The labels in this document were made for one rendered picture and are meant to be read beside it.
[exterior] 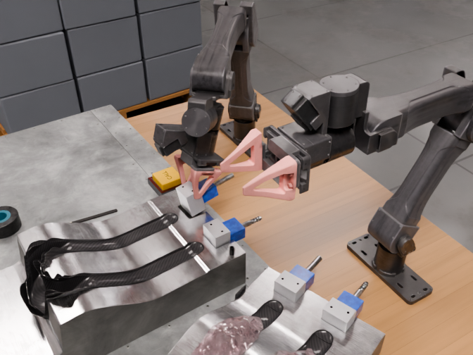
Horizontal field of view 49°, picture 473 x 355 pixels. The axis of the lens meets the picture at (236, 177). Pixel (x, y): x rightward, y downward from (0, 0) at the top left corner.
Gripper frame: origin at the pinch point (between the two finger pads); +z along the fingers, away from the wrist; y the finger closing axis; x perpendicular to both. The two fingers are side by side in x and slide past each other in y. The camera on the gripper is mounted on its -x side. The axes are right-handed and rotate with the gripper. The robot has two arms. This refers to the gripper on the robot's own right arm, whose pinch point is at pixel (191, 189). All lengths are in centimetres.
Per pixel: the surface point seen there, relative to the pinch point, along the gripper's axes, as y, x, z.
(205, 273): 17.6, -4.6, 9.5
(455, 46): -162, 326, -41
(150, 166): -32.4, 6.7, 8.0
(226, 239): 13.3, 1.8, 4.9
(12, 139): -67, -21, 14
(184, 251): 9.8, -5.1, 9.0
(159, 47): -183, 81, -2
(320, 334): 38.2, 8.1, 11.1
